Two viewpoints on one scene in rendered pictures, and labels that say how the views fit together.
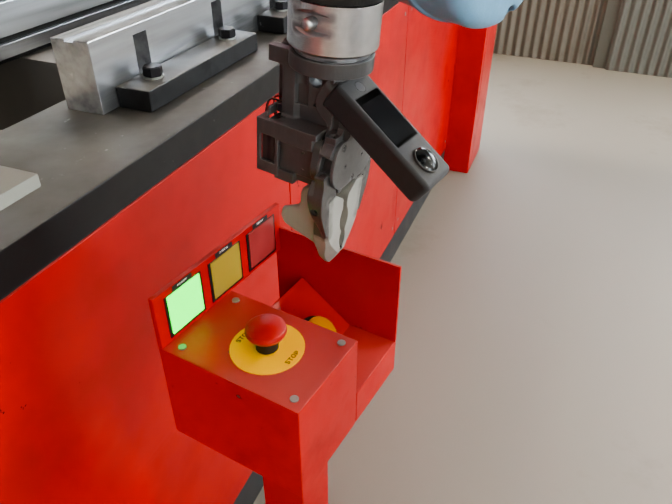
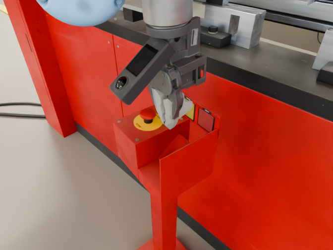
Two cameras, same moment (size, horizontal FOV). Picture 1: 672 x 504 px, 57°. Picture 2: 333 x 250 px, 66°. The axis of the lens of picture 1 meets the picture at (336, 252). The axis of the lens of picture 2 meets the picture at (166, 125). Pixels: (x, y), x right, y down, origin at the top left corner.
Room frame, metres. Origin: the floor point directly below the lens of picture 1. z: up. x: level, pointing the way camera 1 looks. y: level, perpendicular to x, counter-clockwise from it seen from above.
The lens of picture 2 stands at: (0.67, -0.37, 1.16)
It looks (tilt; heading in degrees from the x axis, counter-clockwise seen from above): 38 degrees down; 112
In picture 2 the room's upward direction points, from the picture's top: straight up
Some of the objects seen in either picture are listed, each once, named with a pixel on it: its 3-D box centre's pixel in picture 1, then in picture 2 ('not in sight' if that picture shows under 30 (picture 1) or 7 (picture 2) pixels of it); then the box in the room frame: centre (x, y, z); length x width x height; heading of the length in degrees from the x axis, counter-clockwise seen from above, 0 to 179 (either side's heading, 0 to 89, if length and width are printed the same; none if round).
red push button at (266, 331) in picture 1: (266, 338); (148, 117); (0.44, 0.07, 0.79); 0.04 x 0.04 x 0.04
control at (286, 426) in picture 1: (287, 338); (163, 139); (0.48, 0.05, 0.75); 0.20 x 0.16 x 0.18; 150
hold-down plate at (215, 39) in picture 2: not in sight; (187, 29); (0.41, 0.42, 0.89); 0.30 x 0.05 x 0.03; 158
